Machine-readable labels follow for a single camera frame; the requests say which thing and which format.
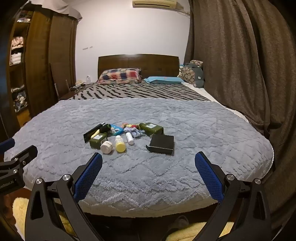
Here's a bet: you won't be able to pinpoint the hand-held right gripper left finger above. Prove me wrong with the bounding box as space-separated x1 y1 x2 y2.
24 152 103 241

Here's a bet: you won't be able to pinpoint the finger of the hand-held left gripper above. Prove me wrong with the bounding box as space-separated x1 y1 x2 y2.
0 138 16 152
0 145 38 174

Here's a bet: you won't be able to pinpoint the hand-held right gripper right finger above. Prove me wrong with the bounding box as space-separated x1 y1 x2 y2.
194 151 271 241

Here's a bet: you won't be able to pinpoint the white round jar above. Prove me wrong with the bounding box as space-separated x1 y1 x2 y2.
100 140 114 154

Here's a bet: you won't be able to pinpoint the dark green bottle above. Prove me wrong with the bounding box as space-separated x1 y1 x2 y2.
139 122 164 135
90 132 109 149

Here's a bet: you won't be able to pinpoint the black box lid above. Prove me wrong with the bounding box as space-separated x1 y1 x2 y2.
83 123 105 143

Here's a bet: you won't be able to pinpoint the yellow plastic bottle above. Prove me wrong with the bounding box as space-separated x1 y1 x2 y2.
115 135 127 153

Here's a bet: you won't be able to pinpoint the blue snack packet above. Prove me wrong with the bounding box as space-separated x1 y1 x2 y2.
110 124 125 136

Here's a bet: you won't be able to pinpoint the black box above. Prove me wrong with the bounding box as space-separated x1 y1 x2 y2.
146 134 174 155

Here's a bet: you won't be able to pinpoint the pale blue wrapper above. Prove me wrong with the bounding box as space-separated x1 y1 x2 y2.
124 127 146 139

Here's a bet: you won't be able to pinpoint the yellow fluffy rug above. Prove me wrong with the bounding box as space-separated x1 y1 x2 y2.
13 197 234 241

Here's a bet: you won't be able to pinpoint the grey fluffy blanket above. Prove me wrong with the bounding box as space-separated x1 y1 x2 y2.
3 98 274 212

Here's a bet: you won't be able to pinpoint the mixed clothes pile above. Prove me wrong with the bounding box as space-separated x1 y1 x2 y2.
11 85 29 113

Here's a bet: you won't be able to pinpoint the grey slipper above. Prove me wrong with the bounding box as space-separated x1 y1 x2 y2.
166 215 190 234

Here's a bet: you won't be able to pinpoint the wooden nightstand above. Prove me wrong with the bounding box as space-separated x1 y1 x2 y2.
59 81 97 100

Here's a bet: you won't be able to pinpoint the white bed sheet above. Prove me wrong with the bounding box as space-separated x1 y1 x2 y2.
183 82 249 123

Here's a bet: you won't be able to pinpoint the white folded clothes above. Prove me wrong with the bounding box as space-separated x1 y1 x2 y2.
10 52 23 64

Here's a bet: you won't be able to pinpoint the wooden wardrobe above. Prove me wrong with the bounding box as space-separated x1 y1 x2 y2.
6 10 78 128

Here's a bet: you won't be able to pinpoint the grey black striped blanket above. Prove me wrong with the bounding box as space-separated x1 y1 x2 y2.
66 80 212 102

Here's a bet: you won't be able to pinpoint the grey plush toy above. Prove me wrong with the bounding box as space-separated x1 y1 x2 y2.
185 64 206 88

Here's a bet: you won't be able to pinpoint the pink folded clothes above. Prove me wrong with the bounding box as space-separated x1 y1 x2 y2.
11 37 25 49

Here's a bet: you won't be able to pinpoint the patterned brown cushion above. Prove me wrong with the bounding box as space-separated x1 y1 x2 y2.
179 60 204 87

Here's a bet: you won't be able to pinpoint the plaid pillow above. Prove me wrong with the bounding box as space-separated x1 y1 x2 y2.
96 68 142 85

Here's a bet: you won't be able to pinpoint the light blue pillow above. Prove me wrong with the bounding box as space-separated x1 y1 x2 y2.
143 76 185 85

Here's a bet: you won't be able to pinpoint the brown curtain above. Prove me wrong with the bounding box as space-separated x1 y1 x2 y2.
184 0 296 232

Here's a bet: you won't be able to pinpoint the wooden headboard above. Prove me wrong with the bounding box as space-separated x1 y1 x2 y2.
98 54 180 78

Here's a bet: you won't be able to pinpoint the white cloth on wardrobe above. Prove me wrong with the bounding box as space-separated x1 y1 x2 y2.
30 0 82 21

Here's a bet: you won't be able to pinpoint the wall air conditioner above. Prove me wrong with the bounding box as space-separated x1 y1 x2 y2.
132 0 177 10

